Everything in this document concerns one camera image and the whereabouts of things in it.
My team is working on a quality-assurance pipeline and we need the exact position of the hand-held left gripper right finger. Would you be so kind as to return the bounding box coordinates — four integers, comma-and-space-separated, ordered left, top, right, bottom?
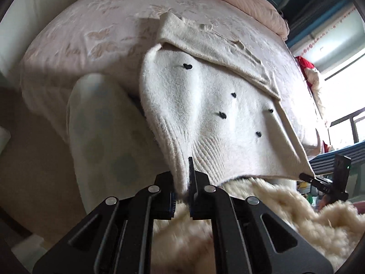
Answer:
188, 157, 334, 274

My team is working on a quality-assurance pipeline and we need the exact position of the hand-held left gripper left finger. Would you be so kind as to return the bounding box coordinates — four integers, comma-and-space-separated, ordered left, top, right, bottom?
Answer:
33, 171, 176, 274

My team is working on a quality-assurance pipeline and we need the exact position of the white sweater with black knots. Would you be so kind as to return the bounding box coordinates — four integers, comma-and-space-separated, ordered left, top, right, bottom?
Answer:
139, 13, 315, 197

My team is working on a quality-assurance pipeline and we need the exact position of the blue striped cloth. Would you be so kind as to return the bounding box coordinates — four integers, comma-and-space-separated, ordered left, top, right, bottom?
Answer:
309, 140, 365, 175

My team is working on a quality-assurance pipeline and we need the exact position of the cream fluffy coat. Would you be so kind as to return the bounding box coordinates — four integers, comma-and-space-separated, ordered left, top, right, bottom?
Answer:
150, 177, 365, 274

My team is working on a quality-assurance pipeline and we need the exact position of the dark window railing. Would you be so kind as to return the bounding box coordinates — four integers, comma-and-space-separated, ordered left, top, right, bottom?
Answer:
328, 108, 365, 145

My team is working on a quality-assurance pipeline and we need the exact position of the white hanging garment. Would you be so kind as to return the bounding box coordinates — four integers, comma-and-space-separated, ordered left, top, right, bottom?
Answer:
305, 68, 328, 120

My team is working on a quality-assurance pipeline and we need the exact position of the person's leg in patterned pants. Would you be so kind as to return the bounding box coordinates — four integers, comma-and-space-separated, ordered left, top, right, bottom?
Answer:
66, 73, 172, 214

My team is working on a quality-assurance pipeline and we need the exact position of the red cloth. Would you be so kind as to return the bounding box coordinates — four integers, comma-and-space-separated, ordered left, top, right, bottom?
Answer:
295, 56, 315, 82

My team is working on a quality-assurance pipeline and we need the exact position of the bed with pink floral sheet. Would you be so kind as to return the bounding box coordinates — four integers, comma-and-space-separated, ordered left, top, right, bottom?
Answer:
18, 0, 324, 152

